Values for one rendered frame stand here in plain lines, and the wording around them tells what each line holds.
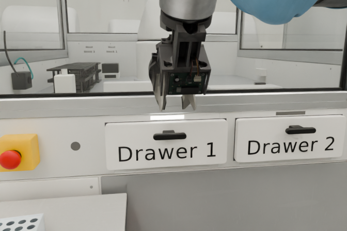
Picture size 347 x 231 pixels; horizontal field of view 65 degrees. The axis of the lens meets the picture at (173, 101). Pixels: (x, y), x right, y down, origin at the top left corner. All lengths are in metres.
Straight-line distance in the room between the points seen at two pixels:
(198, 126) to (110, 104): 0.21
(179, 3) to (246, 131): 0.42
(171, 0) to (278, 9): 0.15
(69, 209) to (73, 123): 0.18
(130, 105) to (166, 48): 0.26
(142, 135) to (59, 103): 0.20
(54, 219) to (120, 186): 0.16
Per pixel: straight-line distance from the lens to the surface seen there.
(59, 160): 0.70
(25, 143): 0.65
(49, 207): 0.68
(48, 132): 0.68
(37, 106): 0.67
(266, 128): 0.71
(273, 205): 0.83
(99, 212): 0.63
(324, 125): 0.79
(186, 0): 0.34
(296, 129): 0.70
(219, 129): 0.66
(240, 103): 0.69
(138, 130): 0.63
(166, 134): 0.60
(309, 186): 0.86
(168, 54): 0.40
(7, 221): 0.61
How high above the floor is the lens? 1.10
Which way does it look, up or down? 11 degrees down
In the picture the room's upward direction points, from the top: straight up
